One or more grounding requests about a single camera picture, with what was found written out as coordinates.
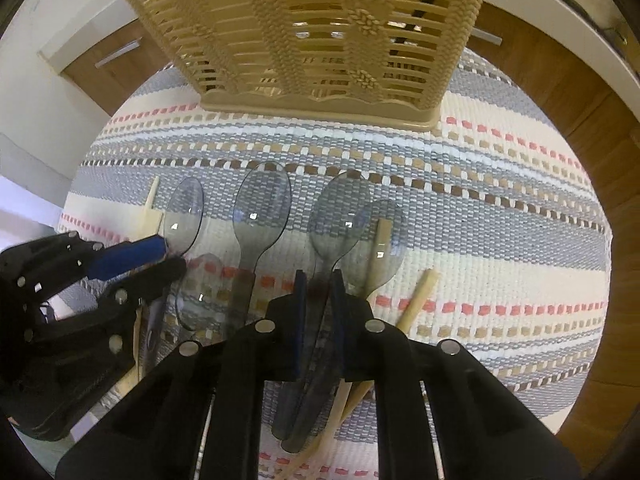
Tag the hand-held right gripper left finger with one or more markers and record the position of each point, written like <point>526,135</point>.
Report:
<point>299,320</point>

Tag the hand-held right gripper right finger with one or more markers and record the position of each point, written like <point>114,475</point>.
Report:
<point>338,320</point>

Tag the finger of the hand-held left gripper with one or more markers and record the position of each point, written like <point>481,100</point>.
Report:
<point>160,274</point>
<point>130,257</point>

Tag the clear grey plastic spoon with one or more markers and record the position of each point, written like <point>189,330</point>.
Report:
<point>185,210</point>
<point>262,210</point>
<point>394,255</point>
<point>340,220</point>
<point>200,300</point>

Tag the beige plastic utensil basket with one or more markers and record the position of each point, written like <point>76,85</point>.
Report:
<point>300,35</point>

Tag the striped woven table mat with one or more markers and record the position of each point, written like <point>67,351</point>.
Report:
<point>475,210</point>

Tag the wooden kitchen base cabinet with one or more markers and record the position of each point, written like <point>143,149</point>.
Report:
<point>540,70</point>

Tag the white kitchen countertop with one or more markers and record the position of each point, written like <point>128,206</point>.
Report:
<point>550,25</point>

